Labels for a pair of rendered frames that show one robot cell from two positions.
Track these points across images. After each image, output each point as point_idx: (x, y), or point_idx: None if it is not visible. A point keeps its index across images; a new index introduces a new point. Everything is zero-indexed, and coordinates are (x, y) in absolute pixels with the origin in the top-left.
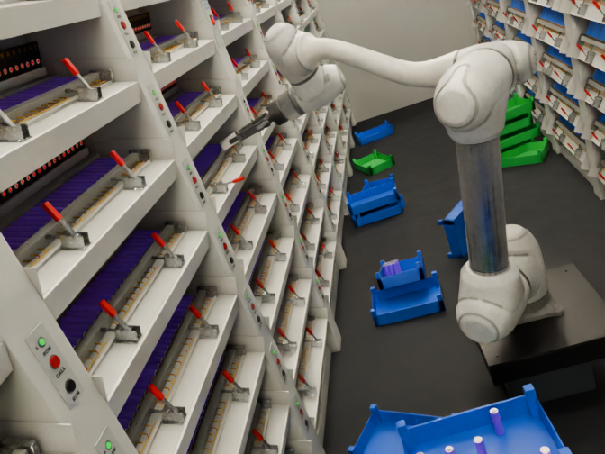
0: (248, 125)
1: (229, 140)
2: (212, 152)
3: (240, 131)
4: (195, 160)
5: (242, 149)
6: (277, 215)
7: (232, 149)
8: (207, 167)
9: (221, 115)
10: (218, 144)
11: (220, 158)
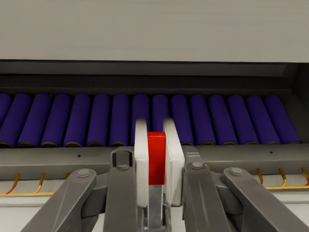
0: (192, 217)
1: (130, 147)
2: (185, 121)
3: (108, 184)
4: (100, 98)
5: (302, 213)
6: None
7: (260, 178)
8: (25, 139)
9: (48, 4)
10: (281, 121)
11: (109, 157)
